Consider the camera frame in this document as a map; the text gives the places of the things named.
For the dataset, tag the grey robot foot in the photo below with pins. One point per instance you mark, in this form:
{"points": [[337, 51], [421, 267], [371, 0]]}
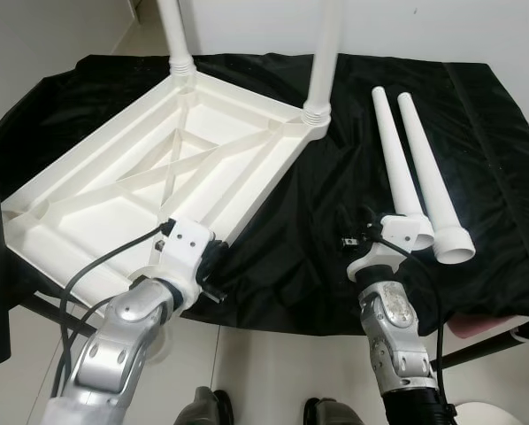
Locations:
{"points": [[331, 413], [203, 407]]}

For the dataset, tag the black cloth table cover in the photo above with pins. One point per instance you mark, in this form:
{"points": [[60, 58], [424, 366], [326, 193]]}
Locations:
{"points": [[503, 177]]}

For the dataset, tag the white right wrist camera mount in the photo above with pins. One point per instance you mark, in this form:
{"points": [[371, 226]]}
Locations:
{"points": [[393, 232]]}

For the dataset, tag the black metal table leg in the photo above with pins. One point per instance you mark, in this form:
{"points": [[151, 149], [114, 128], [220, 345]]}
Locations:
{"points": [[52, 312], [481, 350]]}

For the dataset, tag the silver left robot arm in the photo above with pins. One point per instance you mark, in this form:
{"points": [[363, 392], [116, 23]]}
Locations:
{"points": [[114, 354]]}

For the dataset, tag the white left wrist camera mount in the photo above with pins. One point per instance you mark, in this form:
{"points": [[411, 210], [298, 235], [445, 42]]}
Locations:
{"points": [[187, 243]]}

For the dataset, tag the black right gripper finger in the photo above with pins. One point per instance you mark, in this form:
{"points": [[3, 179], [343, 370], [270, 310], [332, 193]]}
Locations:
{"points": [[370, 218], [348, 221]]}

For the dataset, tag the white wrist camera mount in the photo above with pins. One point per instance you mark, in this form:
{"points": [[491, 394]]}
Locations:
{"points": [[187, 243], [393, 232]]}

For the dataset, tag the white rounded plastic object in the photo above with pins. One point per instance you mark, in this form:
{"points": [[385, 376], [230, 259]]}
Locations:
{"points": [[484, 416]]}

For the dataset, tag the grey left robot foot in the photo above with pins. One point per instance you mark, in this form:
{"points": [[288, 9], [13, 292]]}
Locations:
{"points": [[203, 407]]}

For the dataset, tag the grey right robot foot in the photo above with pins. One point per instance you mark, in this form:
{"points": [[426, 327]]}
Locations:
{"points": [[331, 413]]}

